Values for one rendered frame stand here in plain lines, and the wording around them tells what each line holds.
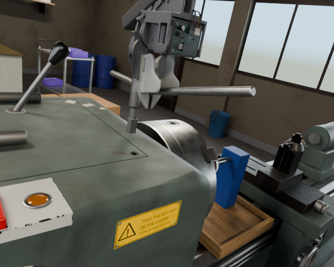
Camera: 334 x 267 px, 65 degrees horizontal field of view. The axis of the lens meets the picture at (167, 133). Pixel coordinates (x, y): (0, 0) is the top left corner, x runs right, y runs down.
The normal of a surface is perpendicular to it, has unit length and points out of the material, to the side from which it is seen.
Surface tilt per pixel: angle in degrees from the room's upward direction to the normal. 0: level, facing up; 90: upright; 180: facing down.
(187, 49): 90
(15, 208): 0
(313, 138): 90
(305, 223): 90
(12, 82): 90
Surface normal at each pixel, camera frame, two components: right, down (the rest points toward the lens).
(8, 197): 0.18, -0.92
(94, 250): 0.62, 0.37
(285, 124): -0.69, 0.13
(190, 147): 0.50, -0.54
